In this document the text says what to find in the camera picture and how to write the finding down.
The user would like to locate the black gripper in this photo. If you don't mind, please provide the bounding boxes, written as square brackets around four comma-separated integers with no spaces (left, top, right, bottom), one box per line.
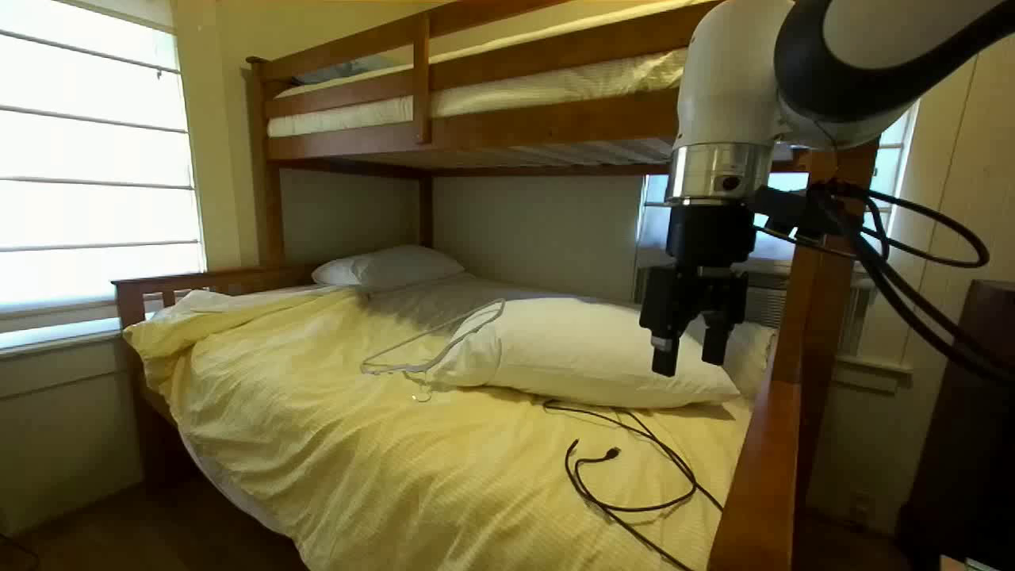
[638,195,760,379]

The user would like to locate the large white pillow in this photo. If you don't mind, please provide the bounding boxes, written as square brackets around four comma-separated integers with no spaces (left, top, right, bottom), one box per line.
[417,291,742,413]

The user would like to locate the white wire hanger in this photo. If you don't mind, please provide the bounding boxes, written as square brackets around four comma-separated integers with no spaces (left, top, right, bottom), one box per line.
[358,298,510,401]

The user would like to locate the small white pillow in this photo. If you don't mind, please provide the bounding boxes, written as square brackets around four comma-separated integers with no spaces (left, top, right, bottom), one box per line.
[311,245,471,294]

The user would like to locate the grey window air conditioner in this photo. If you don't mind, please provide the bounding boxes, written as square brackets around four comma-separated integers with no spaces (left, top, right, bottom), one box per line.
[632,264,883,359]

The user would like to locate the grey bed sheet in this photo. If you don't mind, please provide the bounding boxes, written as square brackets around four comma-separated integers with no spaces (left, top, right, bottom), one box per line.
[362,271,575,332]

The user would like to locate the bright window behind bed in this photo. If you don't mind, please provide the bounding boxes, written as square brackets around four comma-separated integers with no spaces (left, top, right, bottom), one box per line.
[632,105,917,280]

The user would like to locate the dark wooden cabinet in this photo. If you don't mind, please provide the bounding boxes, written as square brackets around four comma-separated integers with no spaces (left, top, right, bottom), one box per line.
[898,280,1015,571]

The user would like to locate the cream bunk mattress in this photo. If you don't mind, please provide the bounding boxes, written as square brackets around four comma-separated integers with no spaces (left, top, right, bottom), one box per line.
[268,43,693,139]

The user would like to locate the yellow duvet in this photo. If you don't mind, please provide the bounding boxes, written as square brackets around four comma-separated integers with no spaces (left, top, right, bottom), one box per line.
[123,281,755,571]

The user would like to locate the white window blinds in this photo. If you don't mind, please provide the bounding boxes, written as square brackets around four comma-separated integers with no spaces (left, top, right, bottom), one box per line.
[0,0,210,331]

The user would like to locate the thin black cable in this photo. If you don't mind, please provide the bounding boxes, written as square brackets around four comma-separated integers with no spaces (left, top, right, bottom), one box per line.
[543,397,727,571]

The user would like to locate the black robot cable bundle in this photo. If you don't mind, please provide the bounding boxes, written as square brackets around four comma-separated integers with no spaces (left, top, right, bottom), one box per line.
[755,176,1015,383]

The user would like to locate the wooden bunk bed frame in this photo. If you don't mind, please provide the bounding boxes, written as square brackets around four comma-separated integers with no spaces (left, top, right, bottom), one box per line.
[113,0,914,571]

